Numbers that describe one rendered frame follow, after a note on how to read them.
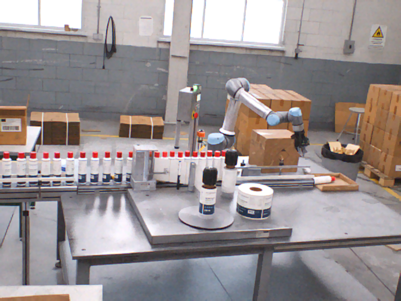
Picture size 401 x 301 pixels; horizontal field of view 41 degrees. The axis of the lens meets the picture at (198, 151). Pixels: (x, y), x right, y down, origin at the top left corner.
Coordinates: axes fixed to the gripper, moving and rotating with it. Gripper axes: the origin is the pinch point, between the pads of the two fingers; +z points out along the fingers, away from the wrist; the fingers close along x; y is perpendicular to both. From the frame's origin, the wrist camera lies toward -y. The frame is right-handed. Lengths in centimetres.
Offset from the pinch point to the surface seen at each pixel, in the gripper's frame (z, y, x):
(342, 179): 34.7, -7.4, 31.2
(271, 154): 1.4, -20.3, -14.6
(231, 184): -14, 33, -64
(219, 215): -13, 61, -83
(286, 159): 8.9, -20.8, -4.1
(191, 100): -64, 1, -67
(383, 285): 128, 10, 43
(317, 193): 22.9, 18.0, -2.7
